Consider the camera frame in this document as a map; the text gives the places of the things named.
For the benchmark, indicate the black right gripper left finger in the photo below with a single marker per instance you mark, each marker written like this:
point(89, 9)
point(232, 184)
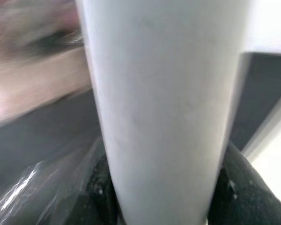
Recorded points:
point(100, 197)

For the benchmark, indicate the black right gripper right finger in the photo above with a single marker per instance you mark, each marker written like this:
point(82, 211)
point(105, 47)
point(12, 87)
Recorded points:
point(248, 199)

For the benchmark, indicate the white plastic table leg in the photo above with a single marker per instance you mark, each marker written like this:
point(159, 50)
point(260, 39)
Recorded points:
point(166, 105)

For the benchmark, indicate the clear plastic bag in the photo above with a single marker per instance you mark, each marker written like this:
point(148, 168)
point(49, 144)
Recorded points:
point(21, 187)

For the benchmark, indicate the black tablecloth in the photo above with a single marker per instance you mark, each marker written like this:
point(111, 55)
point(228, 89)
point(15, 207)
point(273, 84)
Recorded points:
point(49, 131)

